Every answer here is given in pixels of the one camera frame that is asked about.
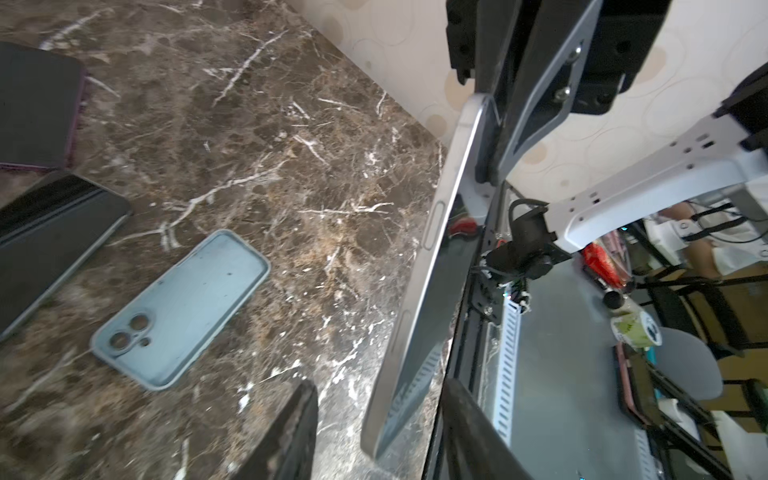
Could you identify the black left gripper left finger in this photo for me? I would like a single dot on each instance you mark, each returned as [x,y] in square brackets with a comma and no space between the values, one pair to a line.
[286,451]

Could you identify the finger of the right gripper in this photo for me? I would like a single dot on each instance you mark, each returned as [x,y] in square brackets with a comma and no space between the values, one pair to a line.
[545,61]

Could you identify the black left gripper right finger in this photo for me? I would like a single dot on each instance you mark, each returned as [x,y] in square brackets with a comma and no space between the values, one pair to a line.
[474,448]

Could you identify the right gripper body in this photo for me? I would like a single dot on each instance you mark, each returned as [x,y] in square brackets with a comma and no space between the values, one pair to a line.
[594,48]

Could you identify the light blue phone case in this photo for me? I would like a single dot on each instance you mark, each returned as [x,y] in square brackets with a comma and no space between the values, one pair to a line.
[160,333]

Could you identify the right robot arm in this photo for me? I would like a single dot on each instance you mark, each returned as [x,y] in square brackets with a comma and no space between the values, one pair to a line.
[726,147]

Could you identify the silver phone dark screen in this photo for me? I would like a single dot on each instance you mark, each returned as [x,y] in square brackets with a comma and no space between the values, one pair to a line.
[46,235]

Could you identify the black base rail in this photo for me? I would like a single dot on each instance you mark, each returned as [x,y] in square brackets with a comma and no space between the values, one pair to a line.
[474,361]

